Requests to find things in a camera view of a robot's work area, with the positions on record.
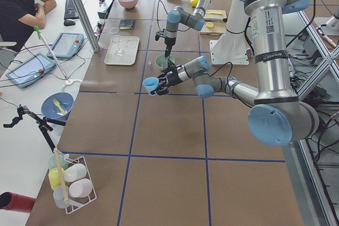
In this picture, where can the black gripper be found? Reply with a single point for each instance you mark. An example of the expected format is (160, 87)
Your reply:
(169, 41)
(172, 79)

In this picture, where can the light green bowl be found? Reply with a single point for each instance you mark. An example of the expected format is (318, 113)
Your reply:
(160, 60)

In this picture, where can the light blue plastic cup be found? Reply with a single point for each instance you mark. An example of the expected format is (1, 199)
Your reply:
(150, 84)

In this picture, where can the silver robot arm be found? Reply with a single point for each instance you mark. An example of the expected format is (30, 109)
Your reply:
(277, 116)
(174, 18)

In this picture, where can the blue bowl with fork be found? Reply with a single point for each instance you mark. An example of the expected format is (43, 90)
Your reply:
(58, 106)

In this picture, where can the cream bear tray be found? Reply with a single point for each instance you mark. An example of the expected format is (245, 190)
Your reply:
(130, 47)

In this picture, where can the clear wine glass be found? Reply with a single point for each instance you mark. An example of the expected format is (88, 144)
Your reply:
(116, 39)

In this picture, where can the grey folded cloth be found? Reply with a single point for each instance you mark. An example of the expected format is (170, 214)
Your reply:
(127, 24)

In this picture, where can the half lemon slice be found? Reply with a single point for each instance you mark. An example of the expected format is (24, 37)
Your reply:
(209, 25)

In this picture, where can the wooden cutting board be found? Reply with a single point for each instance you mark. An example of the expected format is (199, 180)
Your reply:
(219, 27)

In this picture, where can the yellow lemon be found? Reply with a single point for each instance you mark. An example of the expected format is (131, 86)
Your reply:
(194, 3)

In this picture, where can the yellow plastic knife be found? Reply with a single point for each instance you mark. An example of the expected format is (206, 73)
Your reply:
(214, 12)

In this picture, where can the blue teach pendant far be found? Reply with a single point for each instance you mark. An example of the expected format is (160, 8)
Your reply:
(67, 45)

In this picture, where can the blue teach pendant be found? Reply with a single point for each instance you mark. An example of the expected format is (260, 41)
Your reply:
(31, 70)
(67, 45)

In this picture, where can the black computer mouse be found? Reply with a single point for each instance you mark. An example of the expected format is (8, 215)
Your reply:
(69, 22)

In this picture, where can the black keyboard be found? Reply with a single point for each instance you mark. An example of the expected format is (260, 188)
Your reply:
(70, 11)

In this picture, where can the blue teach pendant near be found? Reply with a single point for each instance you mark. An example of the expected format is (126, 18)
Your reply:
(31, 70)

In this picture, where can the seated person black shirt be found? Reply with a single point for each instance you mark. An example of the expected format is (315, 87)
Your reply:
(19, 17)

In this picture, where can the red cylinder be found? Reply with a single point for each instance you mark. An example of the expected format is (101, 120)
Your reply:
(17, 202)

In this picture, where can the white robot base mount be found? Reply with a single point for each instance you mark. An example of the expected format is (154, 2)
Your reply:
(231, 46)

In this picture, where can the aluminium frame post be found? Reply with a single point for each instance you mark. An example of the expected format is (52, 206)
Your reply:
(86, 25)

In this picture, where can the white wire cup rack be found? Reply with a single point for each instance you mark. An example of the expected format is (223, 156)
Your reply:
(71, 182)

